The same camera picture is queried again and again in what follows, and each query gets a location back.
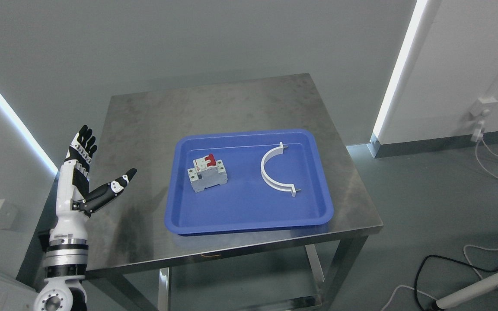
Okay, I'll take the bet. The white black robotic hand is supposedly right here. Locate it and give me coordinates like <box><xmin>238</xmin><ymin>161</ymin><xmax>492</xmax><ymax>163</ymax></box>
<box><xmin>48</xmin><ymin>125</ymin><xmax>137</xmax><ymax>246</ymax></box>

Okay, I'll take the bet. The grey circuit breaker red switch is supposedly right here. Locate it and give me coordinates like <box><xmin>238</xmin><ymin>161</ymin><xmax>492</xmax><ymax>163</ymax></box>
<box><xmin>186</xmin><ymin>153</ymin><xmax>228</xmax><ymax>193</ymax></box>

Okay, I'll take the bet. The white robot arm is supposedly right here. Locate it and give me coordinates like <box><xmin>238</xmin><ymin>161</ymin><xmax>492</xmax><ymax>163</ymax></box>
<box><xmin>32</xmin><ymin>244</ymin><xmax>89</xmax><ymax>311</ymax></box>

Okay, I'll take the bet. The stainless steel table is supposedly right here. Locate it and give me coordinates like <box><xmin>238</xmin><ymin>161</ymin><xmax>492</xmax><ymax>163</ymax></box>
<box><xmin>17</xmin><ymin>73</ymin><xmax>383</xmax><ymax>311</ymax></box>

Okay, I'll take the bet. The blue plastic tray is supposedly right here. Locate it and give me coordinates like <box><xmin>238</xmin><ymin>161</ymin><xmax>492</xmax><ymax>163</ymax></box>
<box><xmin>164</xmin><ymin>129</ymin><xmax>334</xmax><ymax>235</ymax></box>

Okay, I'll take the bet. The white semicircular pipe clamp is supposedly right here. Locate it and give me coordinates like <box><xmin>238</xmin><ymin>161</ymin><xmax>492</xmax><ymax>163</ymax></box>
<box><xmin>260</xmin><ymin>141</ymin><xmax>300</xmax><ymax>198</ymax></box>

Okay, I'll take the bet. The white wall socket with plug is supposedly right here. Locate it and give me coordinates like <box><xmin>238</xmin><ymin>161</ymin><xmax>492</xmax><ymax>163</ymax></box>
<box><xmin>469</xmin><ymin>96</ymin><xmax>498</xmax><ymax>143</ymax></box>

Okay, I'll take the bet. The black cable on floor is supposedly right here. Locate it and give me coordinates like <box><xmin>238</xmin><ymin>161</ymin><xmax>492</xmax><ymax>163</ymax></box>
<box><xmin>414</xmin><ymin>253</ymin><xmax>498</xmax><ymax>311</ymax></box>

